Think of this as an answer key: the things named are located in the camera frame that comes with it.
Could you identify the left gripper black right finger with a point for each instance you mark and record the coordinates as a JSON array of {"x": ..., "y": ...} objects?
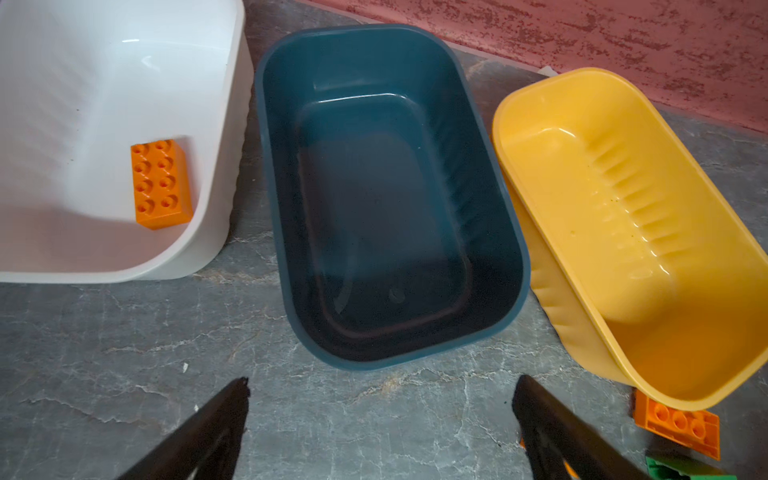
[{"x": 555, "y": 437}]

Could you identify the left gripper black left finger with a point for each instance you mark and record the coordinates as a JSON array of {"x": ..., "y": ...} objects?
[{"x": 206, "y": 446}]

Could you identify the green lego brick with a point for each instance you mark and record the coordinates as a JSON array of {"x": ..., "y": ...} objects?
[{"x": 674, "y": 467}]

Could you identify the orange lego brick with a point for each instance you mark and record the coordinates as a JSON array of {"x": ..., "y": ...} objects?
[
  {"x": 696, "y": 430},
  {"x": 161, "y": 188}
]

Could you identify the yellow plastic bin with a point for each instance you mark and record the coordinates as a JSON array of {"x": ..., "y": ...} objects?
[{"x": 647, "y": 274}]

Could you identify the dark teal plastic bin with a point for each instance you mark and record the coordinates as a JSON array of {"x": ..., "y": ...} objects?
[{"x": 395, "y": 234}]

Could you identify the white plastic bin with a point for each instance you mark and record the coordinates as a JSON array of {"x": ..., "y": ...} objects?
[{"x": 82, "y": 82}]

